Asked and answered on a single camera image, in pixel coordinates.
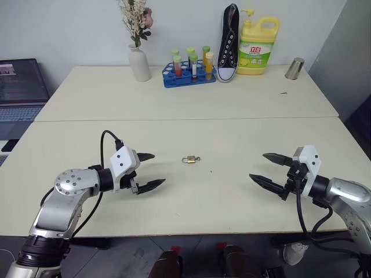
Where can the green-capped orange liquid tube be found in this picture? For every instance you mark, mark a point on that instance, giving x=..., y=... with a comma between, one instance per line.
x=205, y=52

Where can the blue test tube rack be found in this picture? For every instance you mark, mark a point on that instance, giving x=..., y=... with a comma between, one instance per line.
x=187, y=77

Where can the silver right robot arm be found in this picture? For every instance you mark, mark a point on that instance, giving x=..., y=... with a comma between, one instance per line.
x=346, y=197

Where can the yellow-capped orange liquid tube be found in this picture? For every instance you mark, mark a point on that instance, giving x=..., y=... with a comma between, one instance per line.
x=209, y=65

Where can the dark rounded shape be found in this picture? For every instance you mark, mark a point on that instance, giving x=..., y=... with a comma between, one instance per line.
x=239, y=262
x=166, y=265

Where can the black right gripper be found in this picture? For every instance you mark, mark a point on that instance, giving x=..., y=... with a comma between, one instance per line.
x=295, y=178

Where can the green-capped empty test tube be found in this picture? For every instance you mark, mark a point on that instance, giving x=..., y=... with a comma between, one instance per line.
x=175, y=53

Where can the green-capped dark test tube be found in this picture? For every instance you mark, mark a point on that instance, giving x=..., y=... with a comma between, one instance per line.
x=190, y=53

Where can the yellow dish soap bottle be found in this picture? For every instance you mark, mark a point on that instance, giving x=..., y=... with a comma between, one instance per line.
x=255, y=49

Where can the small brass padlock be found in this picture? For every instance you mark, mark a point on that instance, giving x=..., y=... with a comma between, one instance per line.
x=189, y=159

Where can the green-capped white label tube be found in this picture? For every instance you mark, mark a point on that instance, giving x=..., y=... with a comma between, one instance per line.
x=194, y=68

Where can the black smartphone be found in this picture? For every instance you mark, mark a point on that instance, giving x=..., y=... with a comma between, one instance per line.
x=10, y=145

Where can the green-capped red liquid tube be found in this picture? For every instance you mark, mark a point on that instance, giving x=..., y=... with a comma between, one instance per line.
x=177, y=66

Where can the grey open laptop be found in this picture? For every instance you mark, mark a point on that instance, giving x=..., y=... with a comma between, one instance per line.
x=20, y=92

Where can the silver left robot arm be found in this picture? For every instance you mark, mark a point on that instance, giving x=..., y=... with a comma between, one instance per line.
x=68, y=197

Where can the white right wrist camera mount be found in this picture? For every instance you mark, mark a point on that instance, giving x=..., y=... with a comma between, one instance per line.
x=310, y=165

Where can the dried flower bouquet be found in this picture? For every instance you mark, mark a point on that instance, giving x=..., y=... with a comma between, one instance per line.
x=136, y=21

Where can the shiny metal cup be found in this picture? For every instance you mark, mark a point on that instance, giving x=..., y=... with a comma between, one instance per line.
x=295, y=69

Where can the white rounded floor object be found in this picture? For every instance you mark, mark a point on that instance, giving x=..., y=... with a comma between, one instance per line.
x=294, y=253

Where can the black canvas sneaker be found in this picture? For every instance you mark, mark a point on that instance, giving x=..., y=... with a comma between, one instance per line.
x=229, y=46

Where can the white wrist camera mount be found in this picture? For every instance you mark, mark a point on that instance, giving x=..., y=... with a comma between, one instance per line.
x=310, y=165
x=121, y=163

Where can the white ribbed ceramic vase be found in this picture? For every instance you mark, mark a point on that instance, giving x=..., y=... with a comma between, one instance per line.
x=140, y=63

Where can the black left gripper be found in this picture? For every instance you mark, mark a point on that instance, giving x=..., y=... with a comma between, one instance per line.
x=127, y=182

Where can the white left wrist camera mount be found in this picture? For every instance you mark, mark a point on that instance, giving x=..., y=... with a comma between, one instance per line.
x=121, y=163

